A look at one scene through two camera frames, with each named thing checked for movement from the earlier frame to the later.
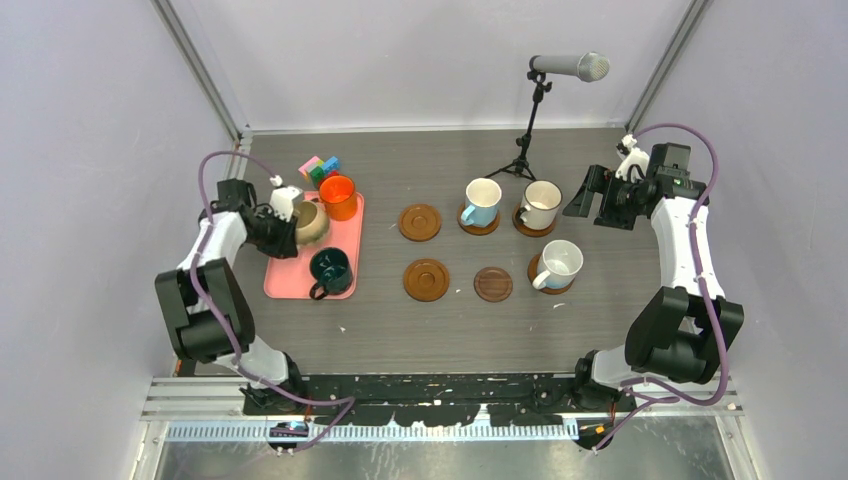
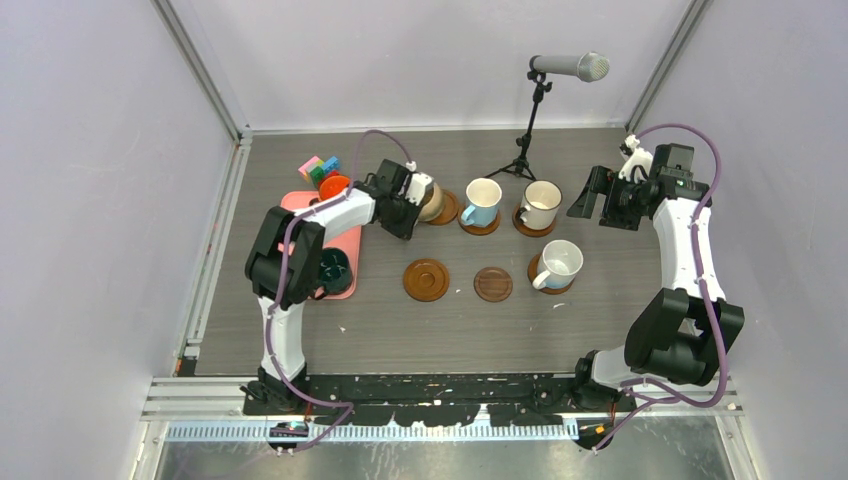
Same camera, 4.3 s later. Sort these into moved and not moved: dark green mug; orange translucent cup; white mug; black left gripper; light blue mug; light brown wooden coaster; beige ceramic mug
Moved: black left gripper; beige ceramic mug
Not moved: white mug; light brown wooden coaster; light blue mug; dark green mug; orange translucent cup
